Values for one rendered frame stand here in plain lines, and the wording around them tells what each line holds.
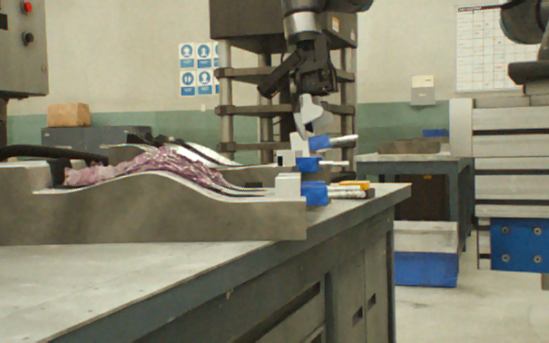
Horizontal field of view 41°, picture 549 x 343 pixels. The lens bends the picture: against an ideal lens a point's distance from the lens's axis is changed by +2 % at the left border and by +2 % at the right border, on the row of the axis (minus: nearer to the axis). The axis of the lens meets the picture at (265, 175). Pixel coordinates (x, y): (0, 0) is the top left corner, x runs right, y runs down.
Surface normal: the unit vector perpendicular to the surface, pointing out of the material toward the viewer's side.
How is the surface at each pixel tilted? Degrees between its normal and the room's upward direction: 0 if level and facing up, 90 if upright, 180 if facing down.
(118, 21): 90
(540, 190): 90
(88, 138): 90
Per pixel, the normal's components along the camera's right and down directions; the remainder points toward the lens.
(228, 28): -0.31, 0.05
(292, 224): -0.06, 0.05
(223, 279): 0.94, 0.00
